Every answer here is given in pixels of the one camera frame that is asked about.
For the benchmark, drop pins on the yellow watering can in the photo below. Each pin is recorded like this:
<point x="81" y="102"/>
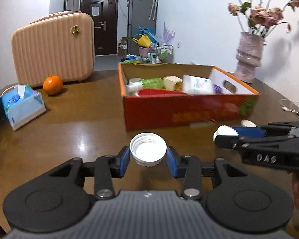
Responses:
<point x="143" y="41"/>

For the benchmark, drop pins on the green spray bottle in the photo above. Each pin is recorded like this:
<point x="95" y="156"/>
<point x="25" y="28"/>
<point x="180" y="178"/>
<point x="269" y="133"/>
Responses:
<point x="154" y="83"/>

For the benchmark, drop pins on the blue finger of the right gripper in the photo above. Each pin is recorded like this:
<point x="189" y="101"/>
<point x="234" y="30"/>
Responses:
<point x="271" y="129"/>
<point x="232" y="142"/>

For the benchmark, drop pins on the orange fruit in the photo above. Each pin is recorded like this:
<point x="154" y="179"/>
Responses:
<point x="52" y="85"/>

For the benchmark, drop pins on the dried pink roses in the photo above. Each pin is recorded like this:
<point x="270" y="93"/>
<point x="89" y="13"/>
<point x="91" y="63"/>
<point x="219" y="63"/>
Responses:
<point x="261" y="19"/>

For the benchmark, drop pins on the pink ribbed suitcase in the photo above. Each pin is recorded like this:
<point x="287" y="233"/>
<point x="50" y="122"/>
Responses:
<point x="59" y="44"/>

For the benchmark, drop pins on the blue tissue pack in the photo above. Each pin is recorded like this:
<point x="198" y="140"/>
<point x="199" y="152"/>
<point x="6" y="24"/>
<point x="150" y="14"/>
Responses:
<point x="22" y="104"/>

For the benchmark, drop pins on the white wipes container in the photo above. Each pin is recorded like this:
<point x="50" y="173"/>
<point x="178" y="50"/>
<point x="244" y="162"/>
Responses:
<point x="196" y="85"/>

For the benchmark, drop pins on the beige small box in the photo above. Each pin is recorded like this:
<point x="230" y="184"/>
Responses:
<point x="173" y="83"/>

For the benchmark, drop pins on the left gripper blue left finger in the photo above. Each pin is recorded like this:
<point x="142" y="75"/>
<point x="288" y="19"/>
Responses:
<point x="106" y="168"/>

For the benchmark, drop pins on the white round cap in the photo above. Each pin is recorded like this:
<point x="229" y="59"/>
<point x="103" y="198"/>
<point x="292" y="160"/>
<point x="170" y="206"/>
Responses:
<point x="247" y="123"/>

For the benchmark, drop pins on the dark brown entrance door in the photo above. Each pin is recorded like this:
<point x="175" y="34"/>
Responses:
<point x="105" y="19"/>

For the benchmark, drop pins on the grey refrigerator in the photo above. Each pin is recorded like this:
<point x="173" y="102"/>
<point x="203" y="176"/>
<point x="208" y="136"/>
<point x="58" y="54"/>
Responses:
<point x="138" y="15"/>

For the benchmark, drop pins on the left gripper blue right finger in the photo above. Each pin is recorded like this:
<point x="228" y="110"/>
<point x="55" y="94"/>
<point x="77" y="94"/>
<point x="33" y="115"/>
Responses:
<point x="186" y="167"/>

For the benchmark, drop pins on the red cardboard pumpkin box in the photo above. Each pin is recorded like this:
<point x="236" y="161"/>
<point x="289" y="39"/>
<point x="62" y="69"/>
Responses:
<point x="236" y="101"/>

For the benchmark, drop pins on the wire storage cart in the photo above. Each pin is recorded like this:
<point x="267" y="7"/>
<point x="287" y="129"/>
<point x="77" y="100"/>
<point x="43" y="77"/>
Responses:
<point x="160" y="53"/>

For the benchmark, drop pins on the pink textured vase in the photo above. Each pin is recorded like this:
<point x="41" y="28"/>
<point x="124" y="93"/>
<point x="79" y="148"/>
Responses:
<point x="249" y="55"/>

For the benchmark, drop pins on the ribbed white bottle cap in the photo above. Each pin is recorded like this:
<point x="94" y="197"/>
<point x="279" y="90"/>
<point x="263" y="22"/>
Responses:
<point x="225" y="131"/>

